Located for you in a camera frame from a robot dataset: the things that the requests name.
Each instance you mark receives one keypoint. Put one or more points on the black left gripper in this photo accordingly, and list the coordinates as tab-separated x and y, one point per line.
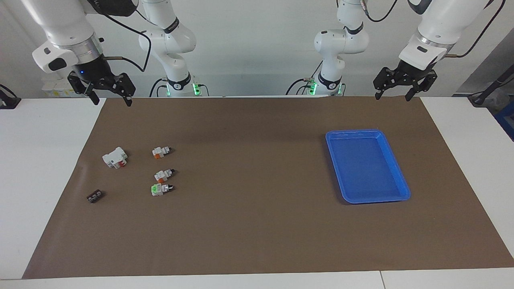
409	72

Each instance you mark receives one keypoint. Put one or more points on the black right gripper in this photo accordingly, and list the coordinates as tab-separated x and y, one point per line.
94	72

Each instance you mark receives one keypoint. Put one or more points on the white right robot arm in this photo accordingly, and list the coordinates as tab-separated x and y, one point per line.
60	24

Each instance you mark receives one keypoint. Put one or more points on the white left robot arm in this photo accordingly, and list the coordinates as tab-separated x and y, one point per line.
441	24

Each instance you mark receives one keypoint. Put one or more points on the white background boxes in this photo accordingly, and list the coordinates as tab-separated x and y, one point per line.
56	89

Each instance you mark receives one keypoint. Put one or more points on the white circuit breaker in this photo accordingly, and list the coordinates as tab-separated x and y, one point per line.
113	157

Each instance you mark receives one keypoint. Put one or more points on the black stand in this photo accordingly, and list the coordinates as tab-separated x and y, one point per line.
488	91

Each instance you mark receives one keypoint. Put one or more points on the blue plastic tray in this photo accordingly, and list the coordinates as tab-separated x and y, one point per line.
367	168

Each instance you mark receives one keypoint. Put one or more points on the small black terminal block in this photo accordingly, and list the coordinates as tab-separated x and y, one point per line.
94	196

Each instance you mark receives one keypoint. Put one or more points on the blue crate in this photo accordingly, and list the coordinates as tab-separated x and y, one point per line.
506	120

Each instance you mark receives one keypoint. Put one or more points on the brown table mat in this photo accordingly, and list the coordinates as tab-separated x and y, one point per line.
257	200

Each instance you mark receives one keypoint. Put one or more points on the black clamp mount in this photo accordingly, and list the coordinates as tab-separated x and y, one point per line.
8	102

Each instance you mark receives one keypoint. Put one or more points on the white green selector switch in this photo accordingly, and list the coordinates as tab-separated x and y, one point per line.
157	190

